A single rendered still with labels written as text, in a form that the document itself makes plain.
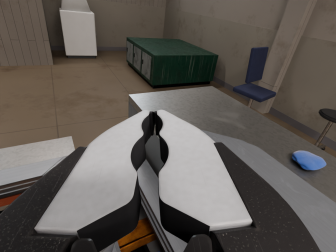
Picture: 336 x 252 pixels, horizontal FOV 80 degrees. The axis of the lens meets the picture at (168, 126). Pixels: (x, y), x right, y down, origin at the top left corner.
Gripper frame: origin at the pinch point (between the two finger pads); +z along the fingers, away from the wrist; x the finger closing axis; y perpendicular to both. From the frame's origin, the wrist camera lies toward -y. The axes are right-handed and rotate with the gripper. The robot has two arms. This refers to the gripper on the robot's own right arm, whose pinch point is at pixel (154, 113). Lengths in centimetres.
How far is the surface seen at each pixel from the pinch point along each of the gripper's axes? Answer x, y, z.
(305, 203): 39, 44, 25
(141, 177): -11, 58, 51
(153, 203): -5, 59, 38
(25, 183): -55, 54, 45
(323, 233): 39, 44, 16
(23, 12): -264, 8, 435
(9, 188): -59, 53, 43
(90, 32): -179, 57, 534
